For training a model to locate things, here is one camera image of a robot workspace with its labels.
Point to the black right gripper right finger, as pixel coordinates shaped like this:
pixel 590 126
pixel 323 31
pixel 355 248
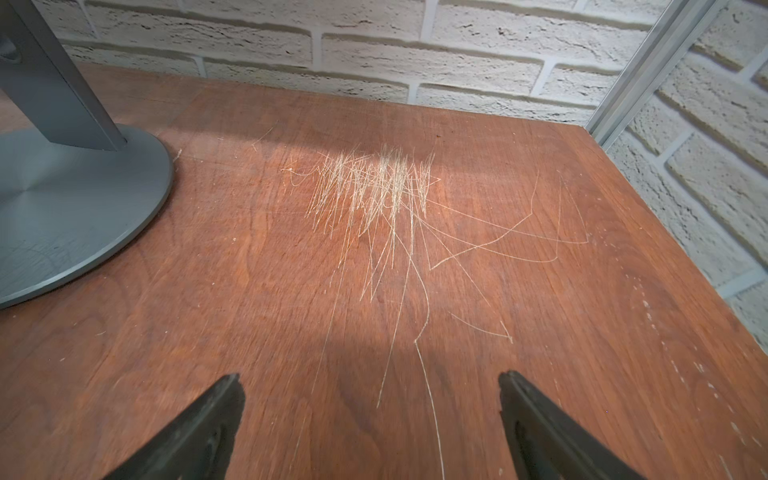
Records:
pixel 546 443

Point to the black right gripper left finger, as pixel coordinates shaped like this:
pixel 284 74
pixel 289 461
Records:
pixel 198 443

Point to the grey round monitor stand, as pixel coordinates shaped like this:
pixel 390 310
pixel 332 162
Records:
pixel 76 187

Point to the aluminium right corner post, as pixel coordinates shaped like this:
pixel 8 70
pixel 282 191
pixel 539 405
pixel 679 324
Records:
pixel 670 38

